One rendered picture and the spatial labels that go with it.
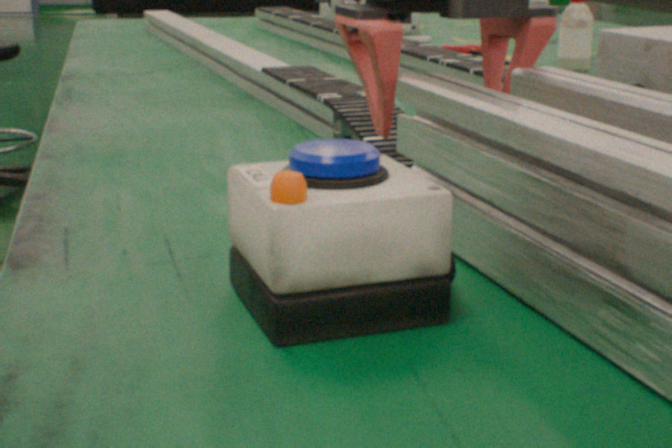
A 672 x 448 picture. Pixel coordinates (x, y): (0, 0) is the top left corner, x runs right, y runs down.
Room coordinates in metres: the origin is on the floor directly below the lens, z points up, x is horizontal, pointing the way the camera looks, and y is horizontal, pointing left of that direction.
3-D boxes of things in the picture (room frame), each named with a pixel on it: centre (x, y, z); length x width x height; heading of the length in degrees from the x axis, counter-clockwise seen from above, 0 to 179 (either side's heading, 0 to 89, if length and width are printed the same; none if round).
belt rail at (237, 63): (1.22, 0.14, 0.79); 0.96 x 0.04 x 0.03; 19
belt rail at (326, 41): (1.28, -0.04, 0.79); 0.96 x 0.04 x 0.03; 19
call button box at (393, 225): (0.42, -0.01, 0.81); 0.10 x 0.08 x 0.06; 109
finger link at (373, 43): (0.61, -0.04, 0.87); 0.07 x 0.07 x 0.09; 18
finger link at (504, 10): (0.63, -0.09, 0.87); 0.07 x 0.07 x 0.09; 18
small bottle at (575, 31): (1.18, -0.28, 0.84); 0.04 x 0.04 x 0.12
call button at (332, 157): (0.42, 0.00, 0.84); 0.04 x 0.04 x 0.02
